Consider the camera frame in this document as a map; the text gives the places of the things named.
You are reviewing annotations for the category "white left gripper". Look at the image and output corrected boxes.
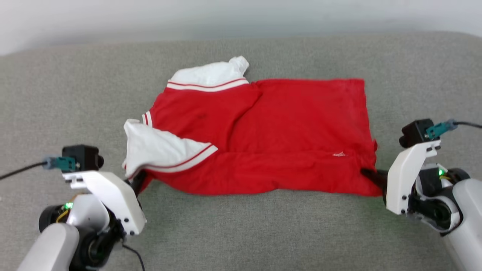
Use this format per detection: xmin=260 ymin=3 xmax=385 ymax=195
xmin=62 ymin=171 xmax=148 ymax=236

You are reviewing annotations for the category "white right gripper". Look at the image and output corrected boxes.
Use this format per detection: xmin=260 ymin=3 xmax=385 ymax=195
xmin=360 ymin=140 xmax=441 ymax=216

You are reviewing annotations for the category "red and white garment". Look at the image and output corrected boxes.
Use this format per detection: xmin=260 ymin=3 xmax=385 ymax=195
xmin=122 ymin=56 xmax=383 ymax=197

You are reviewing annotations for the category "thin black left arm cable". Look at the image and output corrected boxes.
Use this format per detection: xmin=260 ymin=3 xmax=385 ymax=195
xmin=121 ymin=244 xmax=146 ymax=271

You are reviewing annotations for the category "right camera cable teal plug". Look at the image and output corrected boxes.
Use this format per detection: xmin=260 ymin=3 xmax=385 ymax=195
xmin=426 ymin=119 xmax=482 ymax=140

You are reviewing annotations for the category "camera cable teal plug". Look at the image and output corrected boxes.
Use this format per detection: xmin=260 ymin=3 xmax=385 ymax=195
xmin=0 ymin=156 xmax=77 ymax=180
xmin=426 ymin=119 xmax=482 ymax=140

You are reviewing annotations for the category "left camera cable teal plug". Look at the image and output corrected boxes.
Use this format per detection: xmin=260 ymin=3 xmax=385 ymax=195
xmin=0 ymin=156 xmax=77 ymax=180

